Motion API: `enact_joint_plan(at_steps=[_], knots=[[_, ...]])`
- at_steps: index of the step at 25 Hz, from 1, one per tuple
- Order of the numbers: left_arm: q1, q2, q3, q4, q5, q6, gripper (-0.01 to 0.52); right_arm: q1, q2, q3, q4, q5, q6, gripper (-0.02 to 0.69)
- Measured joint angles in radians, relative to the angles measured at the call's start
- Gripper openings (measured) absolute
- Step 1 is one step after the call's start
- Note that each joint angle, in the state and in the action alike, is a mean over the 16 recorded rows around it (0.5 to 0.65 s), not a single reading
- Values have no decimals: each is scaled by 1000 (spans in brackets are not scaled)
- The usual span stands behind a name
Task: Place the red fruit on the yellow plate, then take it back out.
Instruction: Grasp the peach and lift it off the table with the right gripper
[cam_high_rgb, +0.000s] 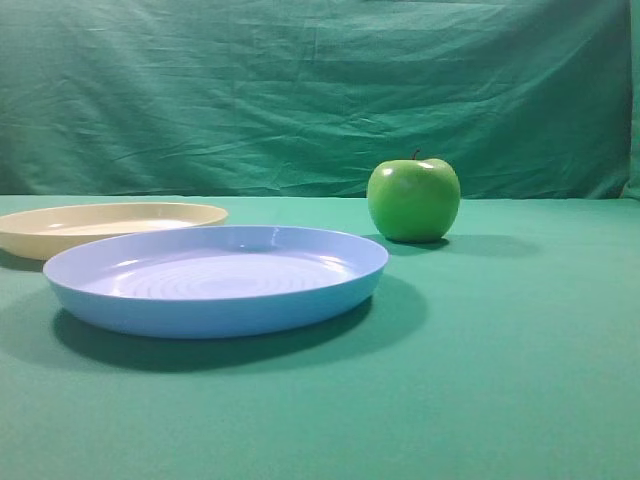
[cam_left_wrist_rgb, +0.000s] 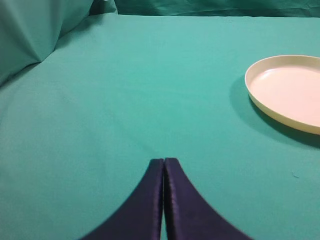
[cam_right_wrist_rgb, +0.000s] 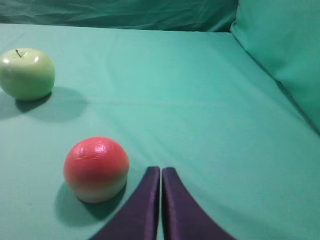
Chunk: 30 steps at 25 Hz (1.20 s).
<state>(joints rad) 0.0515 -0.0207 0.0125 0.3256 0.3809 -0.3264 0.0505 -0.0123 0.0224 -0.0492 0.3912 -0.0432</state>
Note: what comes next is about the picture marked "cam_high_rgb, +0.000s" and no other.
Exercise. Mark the blue plastic plate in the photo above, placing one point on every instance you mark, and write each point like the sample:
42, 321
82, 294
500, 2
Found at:
216, 282

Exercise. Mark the green apple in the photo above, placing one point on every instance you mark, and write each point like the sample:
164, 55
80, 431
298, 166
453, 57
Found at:
413, 200

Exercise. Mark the green backdrop cloth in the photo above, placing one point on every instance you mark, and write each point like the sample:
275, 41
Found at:
525, 99

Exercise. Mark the green table cloth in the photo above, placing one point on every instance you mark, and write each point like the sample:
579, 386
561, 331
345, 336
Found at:
511, 351

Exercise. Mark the yellow plastic plate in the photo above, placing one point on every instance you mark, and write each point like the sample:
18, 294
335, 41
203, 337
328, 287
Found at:
43, 233

